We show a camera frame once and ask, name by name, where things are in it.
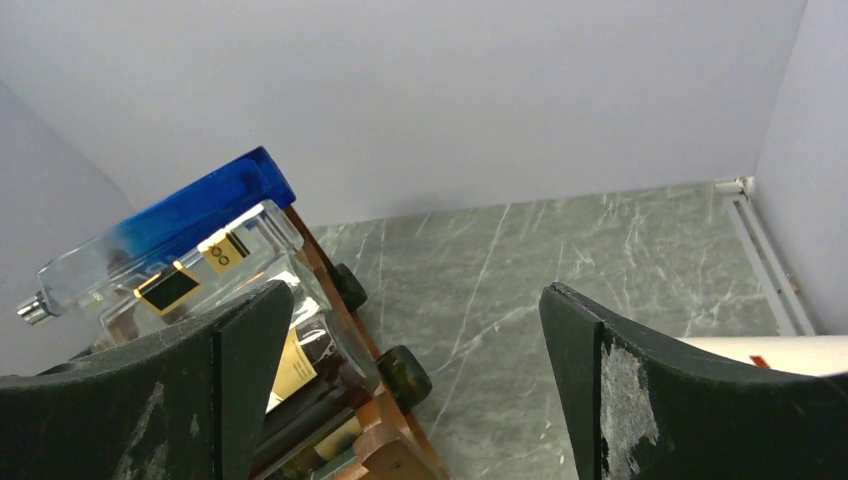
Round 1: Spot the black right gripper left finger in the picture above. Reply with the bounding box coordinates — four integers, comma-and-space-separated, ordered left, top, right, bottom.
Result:
1, 281, 293, 479

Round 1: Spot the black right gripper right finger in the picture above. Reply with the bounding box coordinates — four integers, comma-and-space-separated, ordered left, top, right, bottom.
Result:
539, 282, 847, 479

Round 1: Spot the blue square glass bottle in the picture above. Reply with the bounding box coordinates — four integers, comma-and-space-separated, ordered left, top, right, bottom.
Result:
17, 147, 296, 325

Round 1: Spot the clear square whisky bottle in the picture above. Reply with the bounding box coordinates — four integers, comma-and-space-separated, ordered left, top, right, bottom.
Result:
92, 200, 330, 352

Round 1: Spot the dark green wine bottle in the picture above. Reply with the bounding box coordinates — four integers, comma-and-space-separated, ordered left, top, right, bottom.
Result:
251, 345, 432, 474
330, 263, 368, 313

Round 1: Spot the brown wooden wine rack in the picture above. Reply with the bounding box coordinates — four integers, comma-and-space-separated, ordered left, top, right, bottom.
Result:
249, 207, 448, 479

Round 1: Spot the white cylinder orange yellow end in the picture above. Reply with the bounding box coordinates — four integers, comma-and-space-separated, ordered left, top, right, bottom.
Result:
680, 335, 847, 377

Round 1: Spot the aluminium rail frame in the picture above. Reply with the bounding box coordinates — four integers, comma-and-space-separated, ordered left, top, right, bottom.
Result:
714, 177, 817, 336

